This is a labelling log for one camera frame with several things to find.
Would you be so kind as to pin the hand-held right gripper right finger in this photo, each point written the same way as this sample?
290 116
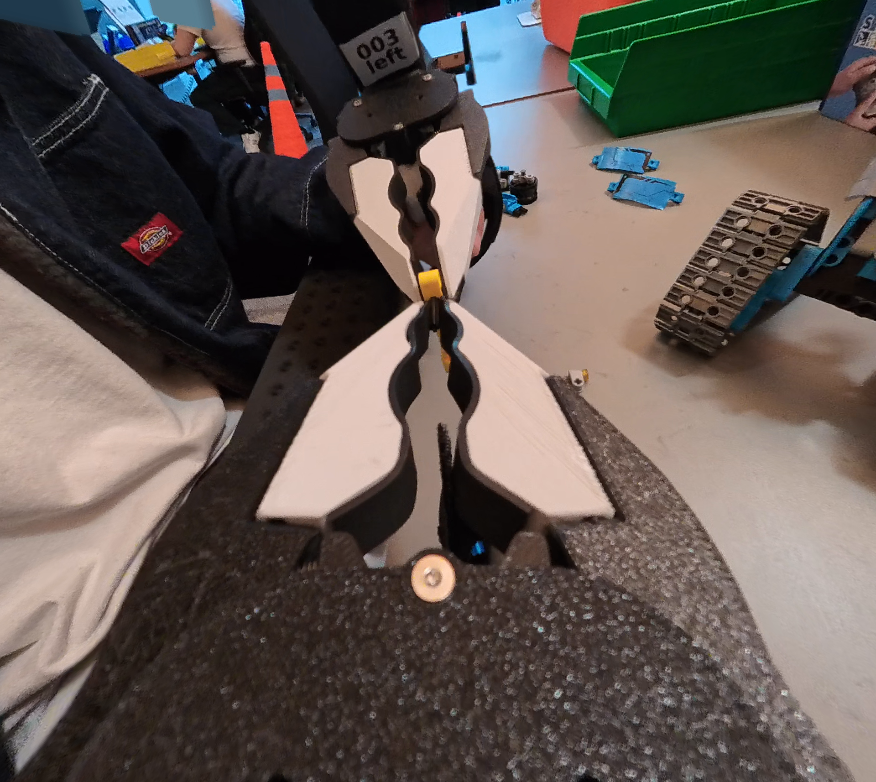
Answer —
537 454

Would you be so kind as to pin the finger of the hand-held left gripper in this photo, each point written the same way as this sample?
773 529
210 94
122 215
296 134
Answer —
459 200
377 200

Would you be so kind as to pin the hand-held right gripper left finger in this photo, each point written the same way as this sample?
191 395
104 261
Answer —
329 454

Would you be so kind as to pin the small grey connector piece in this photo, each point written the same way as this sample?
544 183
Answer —
429 287

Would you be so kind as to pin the blue tracked toy robot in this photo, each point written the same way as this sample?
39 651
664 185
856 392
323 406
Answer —
739 269

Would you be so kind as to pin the person's left forearm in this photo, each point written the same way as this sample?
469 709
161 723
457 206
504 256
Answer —
274 207

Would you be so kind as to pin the small blue brick piece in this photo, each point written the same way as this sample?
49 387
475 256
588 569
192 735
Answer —
518 187

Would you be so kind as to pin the small white pin piece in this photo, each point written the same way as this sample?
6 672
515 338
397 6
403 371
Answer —
579 377

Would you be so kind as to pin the orange cone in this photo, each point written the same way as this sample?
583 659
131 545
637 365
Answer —
281 112

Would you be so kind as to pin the black office chair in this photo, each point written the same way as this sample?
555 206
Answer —
267 2

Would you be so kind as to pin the small blue plate piece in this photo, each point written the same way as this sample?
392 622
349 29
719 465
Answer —
624 159
646 191

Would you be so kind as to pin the person's white shirt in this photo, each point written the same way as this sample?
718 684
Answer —
82 495

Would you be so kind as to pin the person's denim jacket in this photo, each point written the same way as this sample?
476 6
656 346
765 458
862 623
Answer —
110 180

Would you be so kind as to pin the green plastic bin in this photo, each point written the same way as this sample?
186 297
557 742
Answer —
712 43

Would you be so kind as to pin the dark toy kit box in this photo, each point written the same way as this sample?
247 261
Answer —
856 70

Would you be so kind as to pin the grey metal bracket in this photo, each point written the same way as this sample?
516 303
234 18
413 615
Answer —
466 50

